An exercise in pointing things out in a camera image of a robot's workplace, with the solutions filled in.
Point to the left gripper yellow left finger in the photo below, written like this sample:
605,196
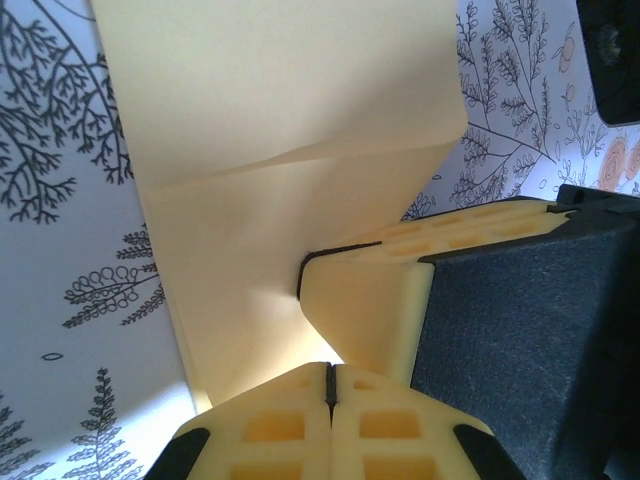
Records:
270,435

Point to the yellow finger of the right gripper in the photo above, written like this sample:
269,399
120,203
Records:
450,235
365,310

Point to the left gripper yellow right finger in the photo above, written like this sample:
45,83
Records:
390,435

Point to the yellow cloth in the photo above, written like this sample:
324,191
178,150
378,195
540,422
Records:
250,100

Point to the floral table covering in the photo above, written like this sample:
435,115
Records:
50,200

